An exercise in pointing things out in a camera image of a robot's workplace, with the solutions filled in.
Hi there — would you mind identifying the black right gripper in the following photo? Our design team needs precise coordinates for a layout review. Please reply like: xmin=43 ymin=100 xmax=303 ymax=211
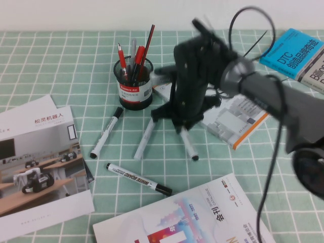
xmin=151 ymin=37 xmax=216 ymax=135

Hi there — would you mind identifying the white marker with red logo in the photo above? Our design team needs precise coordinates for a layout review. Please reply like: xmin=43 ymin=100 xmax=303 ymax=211
xmin=181 ymin=128 xmax=199 ymax=161

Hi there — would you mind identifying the black mesh pen holder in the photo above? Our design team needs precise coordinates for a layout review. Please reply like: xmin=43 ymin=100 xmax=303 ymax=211
xmin=113 ymin=55 xmax=153 ymax=111

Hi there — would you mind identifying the black pen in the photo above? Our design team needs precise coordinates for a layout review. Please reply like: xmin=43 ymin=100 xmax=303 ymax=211
xmin=131 ymin=64 xmax=139 ymax=86

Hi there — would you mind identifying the red capped pen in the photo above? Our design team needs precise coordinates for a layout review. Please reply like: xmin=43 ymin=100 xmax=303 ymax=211
xmin=132 ymin=46 xmax=146 ymax=76

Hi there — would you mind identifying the red pen with metal tip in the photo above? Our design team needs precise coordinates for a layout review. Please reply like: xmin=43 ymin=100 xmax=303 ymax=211
xmin=117 ymin=43 xmax=129 ymax=79

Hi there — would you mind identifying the clear grey pen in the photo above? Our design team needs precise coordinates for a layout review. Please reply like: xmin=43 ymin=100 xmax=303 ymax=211
xmin=130 ymin=38 xmax=138 ymax=74

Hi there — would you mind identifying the all white marker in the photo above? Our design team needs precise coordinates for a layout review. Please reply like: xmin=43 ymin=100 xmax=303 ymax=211
xmin=133 ymin=118 xmax=155 ymax=160

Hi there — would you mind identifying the white orange ROS book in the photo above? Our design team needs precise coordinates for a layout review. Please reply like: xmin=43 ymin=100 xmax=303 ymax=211
xmin=151 ymin=73 xmax=270 ymax=150

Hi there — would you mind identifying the whiteboard marker with black cap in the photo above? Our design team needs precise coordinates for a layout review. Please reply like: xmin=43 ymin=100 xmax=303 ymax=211
xmin=90 ymin=107 xmax=124 ymax=159

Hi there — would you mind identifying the marker printed white board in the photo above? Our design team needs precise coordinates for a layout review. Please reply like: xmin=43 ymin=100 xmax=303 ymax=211
xmin=106 ymin=163 xmax=173 ymax=196

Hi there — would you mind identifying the red and black pencil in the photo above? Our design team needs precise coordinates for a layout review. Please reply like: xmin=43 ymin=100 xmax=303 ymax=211
xmin=138 ymin=24 xmax=155 ymax=76

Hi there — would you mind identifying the colourful catalogue magazine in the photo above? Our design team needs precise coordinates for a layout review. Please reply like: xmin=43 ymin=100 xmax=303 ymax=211
xmin=92 ymin=173 xmax=276 ymax=243

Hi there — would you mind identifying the dark booklet under brochure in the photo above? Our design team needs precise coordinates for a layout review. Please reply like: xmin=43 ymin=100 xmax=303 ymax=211
xmin=83 ymin=159 xmax=96 ymax=184

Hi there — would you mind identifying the blue DTC book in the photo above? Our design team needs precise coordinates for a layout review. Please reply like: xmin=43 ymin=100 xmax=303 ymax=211
xmin=259 ymin=28 xmax=324 ymax=79

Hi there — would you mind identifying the green checked tablecloth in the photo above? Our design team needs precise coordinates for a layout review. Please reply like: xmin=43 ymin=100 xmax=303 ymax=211
xmin=0 ymin=30 xmax=324 ymax=243

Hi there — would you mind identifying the white paper sheet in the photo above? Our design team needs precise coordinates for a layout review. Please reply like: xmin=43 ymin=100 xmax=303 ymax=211
xmin=0 ymin=94 xmax=58 ymax=119

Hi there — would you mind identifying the robot photo brochure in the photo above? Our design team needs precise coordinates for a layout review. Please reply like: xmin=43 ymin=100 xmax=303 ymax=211
xmin=0 ymin=105 xmax=95 ymax=235

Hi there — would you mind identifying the grey Billion book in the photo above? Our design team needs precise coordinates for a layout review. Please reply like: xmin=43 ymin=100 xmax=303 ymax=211
xmin=296 ymin=49 xmax=324 ymax=96

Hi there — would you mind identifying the black cable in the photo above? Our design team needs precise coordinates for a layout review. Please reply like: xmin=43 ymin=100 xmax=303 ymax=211
xmin=229 ymin=7 xmax=287 ymax=243

